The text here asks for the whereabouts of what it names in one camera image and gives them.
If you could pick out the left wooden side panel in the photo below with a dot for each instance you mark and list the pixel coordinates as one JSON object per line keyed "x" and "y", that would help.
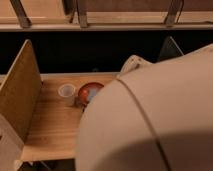
{"x": 19, "y": 92}

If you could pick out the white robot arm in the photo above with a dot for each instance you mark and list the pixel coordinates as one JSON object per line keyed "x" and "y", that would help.
{"x": 156, "y": 118}

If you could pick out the left metal shelf bracket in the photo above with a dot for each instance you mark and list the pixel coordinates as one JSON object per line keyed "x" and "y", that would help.
{"x": 23, "y": 19}

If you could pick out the right dark side panel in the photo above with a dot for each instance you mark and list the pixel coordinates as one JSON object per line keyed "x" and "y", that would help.
{"x": 169, "y": 49}

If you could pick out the orange bowl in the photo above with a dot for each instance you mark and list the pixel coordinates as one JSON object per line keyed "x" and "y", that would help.
{"x": 88, "y": 91}

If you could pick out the white ceramic cup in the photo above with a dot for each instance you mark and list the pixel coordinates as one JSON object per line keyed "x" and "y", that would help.
{"x": 67, "y": 92}

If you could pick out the middle metal shelf bracket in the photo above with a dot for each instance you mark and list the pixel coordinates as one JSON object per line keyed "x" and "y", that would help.
{"x": 82, "y": 13}

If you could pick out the metal shelf bracket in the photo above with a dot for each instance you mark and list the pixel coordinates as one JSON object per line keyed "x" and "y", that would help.
{"x": 82, "y": 13}
{"x": 174, "y": 12}
{"x": 23, "y": 19}

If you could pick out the right metal shelf bracket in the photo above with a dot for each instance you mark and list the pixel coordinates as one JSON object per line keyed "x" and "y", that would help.
{"x": 174, "y": 12}

